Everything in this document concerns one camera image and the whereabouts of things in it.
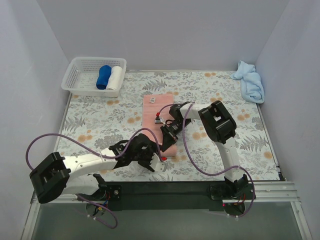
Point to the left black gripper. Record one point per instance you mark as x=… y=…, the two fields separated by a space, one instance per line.
x=146 y=158

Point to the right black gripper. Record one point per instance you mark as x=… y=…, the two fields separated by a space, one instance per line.
x=168 y=134

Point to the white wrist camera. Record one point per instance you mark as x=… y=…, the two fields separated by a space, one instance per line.
x=158 y=119
x=157 y=165

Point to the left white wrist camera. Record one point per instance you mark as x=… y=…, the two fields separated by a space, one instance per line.
x=157 y=165

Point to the blue rolled towel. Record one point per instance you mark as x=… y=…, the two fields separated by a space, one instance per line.
x=104 y=74

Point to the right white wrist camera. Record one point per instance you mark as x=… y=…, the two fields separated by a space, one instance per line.
x=158 y=119

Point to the white rolled towel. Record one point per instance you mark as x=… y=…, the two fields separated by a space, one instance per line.
x=114 y=80

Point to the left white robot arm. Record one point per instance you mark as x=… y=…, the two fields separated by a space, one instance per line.
x=59 y=175

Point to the aluminium rail frame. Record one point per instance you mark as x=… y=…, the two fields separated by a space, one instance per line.
x=274 y=214

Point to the light blue towel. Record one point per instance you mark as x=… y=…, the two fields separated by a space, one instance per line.
x=251 y=87

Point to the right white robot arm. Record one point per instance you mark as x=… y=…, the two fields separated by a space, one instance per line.
x=220 y=127

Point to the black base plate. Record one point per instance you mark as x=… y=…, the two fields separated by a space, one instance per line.
x=169 y=195

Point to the white plastic basket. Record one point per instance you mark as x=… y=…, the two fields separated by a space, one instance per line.
x=81 y=76

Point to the floral table mat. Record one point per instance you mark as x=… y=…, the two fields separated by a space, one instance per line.
x=99 y=122

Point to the pink towel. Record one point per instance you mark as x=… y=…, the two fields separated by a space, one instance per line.
x=151 y=106

